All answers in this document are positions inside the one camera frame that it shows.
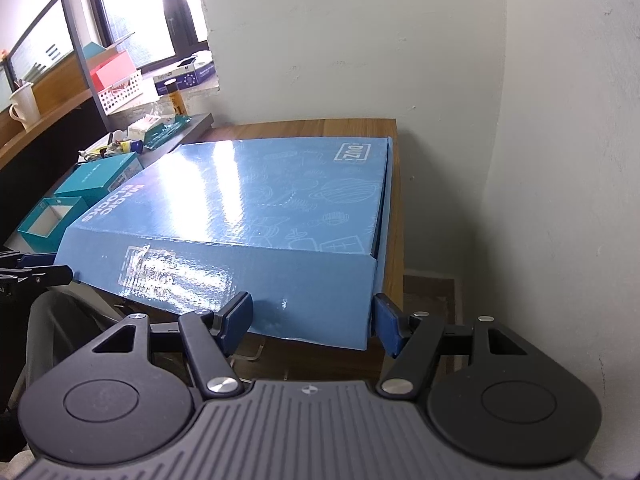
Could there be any dark framed window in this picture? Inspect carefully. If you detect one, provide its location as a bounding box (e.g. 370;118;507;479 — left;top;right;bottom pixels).
82;0;209;69

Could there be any blue cardboard box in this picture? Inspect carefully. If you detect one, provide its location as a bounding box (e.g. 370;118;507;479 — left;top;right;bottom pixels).
52;135;394;352

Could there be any wooden desk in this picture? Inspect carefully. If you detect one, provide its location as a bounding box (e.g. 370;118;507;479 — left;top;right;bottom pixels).
107;119;406;382

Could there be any red box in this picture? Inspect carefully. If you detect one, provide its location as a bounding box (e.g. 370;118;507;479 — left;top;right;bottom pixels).
90;51;137;92

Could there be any grey desk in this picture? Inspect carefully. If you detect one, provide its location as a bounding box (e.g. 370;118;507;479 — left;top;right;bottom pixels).
75;111;215;171

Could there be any teal box lid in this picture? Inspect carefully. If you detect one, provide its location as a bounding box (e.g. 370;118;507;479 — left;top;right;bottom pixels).
54;152;144;209

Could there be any white mug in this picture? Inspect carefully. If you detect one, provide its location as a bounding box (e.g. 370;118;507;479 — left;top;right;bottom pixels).
9;82;41;131

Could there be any light teal carton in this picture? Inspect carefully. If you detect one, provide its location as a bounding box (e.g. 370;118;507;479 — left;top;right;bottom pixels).
80;42;119;69

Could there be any glass office partition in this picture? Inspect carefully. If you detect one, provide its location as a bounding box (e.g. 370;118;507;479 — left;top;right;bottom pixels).
0;0;109;131

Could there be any blue white glove box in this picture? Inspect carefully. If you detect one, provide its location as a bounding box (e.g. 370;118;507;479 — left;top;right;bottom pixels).
154;56;219;96

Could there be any flat teal packet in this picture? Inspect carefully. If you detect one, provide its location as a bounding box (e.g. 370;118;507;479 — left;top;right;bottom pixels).
144;116;194;151

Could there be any white perforated basket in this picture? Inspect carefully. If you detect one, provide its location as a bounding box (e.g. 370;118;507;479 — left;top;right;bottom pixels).
96;72;144;115

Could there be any curved wooden counter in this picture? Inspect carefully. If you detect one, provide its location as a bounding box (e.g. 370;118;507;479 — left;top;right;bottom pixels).
0;94;97;172

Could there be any clear plastic bag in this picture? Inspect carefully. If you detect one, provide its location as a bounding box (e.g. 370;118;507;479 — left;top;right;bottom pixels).
127;102;177;141

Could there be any teal box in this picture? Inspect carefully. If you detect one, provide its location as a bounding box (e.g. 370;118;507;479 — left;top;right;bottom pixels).
16;196;90;254

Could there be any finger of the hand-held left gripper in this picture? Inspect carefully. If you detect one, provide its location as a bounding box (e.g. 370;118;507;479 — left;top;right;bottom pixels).
0;266;74;290
0;250;57;269

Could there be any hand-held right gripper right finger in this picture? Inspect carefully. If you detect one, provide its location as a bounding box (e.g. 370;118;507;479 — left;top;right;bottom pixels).
372;294;551;401

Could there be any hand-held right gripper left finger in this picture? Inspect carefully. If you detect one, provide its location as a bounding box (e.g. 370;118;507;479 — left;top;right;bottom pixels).
60;291;254;401

